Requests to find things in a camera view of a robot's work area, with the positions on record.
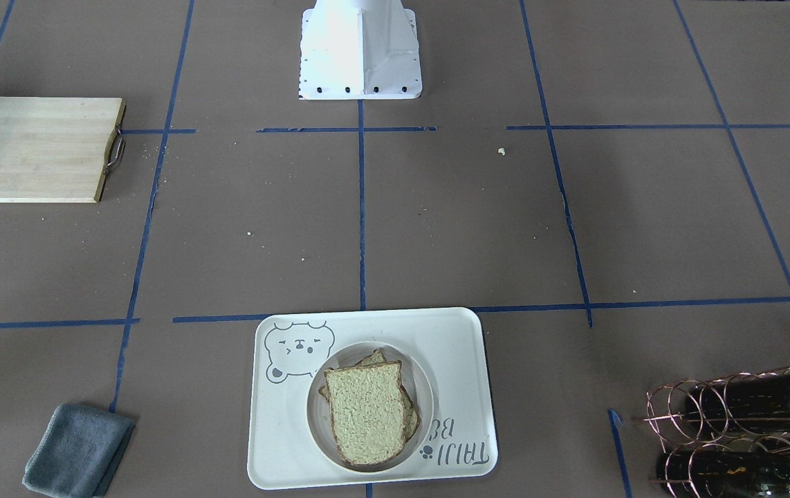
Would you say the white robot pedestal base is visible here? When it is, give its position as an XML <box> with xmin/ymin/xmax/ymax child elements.
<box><xmin>297</xmin><ymin>1</ymin><xmax>423</xmax><ymax>101</ymax></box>

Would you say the wooden cutting board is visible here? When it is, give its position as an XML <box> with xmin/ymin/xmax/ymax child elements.
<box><xmin>0</xmin><ymin>95</ymin><xmax>126</xmax><ymax>203</ymax></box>

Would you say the folded grey cloth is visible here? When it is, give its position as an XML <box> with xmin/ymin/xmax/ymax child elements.
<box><xmin>22</xmin><ymin>403</ymin><xmax>136</xmax><ymax>497</ymax></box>

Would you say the cream bear tray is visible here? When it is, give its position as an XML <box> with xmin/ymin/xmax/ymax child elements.
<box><xmin>246</xmin><ymin>308</ymin><xmax>497</xmax><ymax>490</ymax></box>

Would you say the dark wine bottle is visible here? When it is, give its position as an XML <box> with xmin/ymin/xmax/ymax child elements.
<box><xmin>651</xmin><ymin>434</ymin><xmax>790</xmax><ymax>497</ymax></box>
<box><xmin>682</xmin><ymin>372</ymin><xmax>790</xmax><ymax>435</ymax></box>

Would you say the white round plate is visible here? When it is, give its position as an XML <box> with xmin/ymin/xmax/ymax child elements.
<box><xmin>306</xmin><ymin>342</ymin><xmax>436</xmax><ymax>474</ymax></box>

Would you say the bottom toast slice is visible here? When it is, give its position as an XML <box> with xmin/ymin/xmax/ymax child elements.
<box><xmin>318</xmin><ymin>348</ymin><xmax>420</xmax><ymax>441</ymax></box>

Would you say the copper wire bottle rack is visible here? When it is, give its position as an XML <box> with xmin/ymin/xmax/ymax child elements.
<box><xmin>639</xmin><ymin>366</ymin><xmax>790</xmax><ymax>497</ymax></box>

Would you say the bread slice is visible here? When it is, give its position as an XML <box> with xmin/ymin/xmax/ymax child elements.
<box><xmin>324</xmin><ymin>360</ymin><xmax>408</xmax><ymax>468</ymax></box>

